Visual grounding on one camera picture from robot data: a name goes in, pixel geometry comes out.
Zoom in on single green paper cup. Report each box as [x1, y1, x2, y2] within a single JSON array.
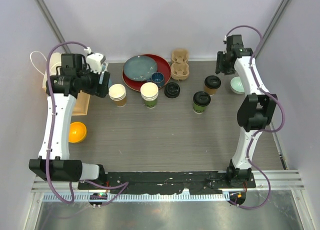
[[193, 103, 208, 114]]

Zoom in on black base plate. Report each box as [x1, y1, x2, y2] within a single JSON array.
[[94, 171, 256, 195]]

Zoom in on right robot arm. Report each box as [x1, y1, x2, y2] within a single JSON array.
[[215, 34, 277, 188]]

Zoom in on orange round dish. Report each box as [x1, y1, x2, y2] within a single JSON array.
[[69, 122, 87, 144]]

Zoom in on light blue cylinder holder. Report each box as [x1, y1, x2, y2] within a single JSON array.
[[99, 65, 112, 88]]

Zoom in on single brown paper cup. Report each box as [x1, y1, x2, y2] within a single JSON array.
[[204, 86, 218, 96]]

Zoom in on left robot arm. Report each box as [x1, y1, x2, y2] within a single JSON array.
[[29, 52, 110, 190]]

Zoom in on pale green ceramic bowl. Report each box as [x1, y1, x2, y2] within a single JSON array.
[[230, 76, 245, 94]]

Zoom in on blue-grey ceramic plate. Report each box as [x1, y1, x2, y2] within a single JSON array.
[[123, 55, 158, 82]]

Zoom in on brown paper bag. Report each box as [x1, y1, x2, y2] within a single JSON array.
[[29, 50, 91, 116]]

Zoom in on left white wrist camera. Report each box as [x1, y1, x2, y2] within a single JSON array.
[[86, 53, 106, 74]]

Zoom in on white slotted cable duct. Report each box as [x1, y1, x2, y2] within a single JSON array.
[[42, 192, 231, 203]]

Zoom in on small dark blue bowl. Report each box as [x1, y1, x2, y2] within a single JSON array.
[[151, 72, 165, 88]]

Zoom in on red round tray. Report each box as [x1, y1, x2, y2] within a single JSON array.
[[122, 54, 171, 92]]

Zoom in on green paper cup stack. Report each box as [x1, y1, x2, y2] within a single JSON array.
[[140, 82, 159, 108]]

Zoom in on aluminium frame rail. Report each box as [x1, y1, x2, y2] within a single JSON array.
[[31, 170, 305, 193]]

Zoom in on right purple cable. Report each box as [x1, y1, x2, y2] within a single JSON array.
[[224, 24, 287, 211]]

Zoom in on black cup lid stack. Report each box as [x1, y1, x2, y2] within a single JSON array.
[[164, 82, 181, 98]]

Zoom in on cardboard cup carrier stack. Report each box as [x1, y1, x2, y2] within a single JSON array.
[[170, 48, 190, 80]]

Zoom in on brown paper cup stack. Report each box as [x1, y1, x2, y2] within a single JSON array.
[[108, 84, 127, 107]]

